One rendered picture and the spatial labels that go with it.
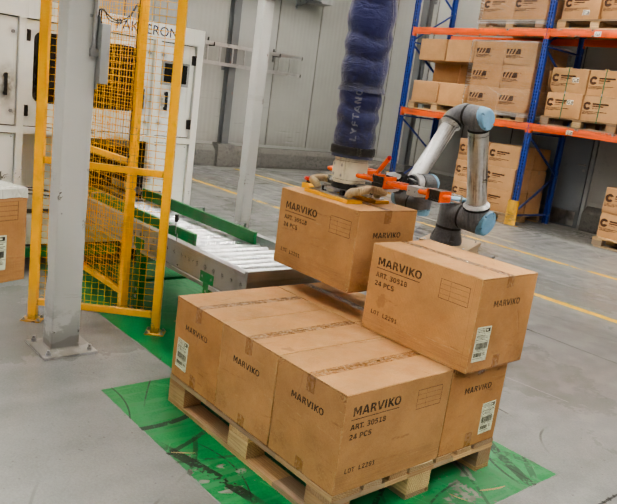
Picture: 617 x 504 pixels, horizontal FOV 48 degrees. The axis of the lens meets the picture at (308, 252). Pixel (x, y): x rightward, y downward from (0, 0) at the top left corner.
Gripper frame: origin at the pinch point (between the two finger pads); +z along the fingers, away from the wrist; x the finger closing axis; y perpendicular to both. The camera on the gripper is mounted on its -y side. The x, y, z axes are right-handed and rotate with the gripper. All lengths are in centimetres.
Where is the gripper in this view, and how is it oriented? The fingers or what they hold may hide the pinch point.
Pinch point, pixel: (387, 182)
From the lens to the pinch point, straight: 334.0
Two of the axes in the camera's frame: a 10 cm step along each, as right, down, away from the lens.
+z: -7.6, 0.5, -6.5
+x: 1.3, -9.7, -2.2
